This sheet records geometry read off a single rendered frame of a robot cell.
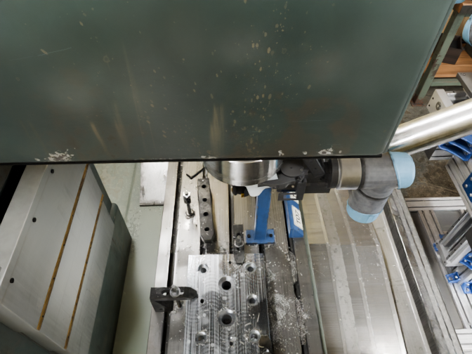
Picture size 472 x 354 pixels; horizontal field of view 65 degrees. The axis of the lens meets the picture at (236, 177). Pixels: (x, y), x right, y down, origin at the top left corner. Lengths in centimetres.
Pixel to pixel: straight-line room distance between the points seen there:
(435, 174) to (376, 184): 221
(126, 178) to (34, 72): 149
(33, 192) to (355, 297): 108
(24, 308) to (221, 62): 62
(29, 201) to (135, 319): 80
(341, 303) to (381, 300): 15
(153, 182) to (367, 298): 103
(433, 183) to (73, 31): 269
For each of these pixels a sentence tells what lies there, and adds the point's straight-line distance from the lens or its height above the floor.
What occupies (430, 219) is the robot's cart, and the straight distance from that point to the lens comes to 241.
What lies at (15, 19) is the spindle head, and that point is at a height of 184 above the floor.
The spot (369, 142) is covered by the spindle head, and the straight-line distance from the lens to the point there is 55.
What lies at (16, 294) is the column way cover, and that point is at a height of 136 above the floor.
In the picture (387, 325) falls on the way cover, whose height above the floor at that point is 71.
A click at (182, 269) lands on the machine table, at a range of 126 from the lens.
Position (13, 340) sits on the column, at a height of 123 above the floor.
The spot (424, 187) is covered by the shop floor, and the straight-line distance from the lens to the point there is 286.
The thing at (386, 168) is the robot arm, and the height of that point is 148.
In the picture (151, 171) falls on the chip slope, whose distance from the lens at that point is 178.
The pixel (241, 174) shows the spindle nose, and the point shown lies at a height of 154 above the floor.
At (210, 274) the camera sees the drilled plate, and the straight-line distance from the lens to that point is 114.
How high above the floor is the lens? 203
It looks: 51 degrees down
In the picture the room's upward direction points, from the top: straight up
